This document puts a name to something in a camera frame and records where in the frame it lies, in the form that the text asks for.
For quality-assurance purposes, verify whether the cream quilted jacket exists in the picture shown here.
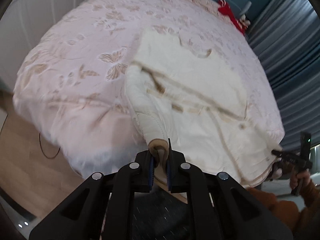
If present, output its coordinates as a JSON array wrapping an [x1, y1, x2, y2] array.
[[125, 29, 281, 189]]

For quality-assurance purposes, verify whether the orange sleeve forearm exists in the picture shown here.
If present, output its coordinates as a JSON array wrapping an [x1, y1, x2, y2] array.
[[247, 181, 319, 235]]

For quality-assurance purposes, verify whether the person's right hand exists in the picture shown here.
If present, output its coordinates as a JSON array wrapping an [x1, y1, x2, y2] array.
[[290, 170, 311, 190]]

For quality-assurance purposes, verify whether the grey blue curtain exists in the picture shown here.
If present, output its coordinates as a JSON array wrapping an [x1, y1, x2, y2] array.
[[248, 0, 319, 150]]

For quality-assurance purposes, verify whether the pink floral bedspread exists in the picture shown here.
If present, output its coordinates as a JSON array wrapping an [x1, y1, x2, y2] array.
[[13, 0, 284, 178]]

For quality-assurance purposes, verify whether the red garment on bed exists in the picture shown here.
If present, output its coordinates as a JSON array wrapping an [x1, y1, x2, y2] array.
[[218, 0, 251, 35]]

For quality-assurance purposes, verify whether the white panelled wardrobe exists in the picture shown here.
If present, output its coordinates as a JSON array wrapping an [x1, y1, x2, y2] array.
[[1, 0, 85, 91]]

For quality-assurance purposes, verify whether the thin dark floor cable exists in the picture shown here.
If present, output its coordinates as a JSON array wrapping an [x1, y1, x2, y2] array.
[[38, 130, 61, 159]]

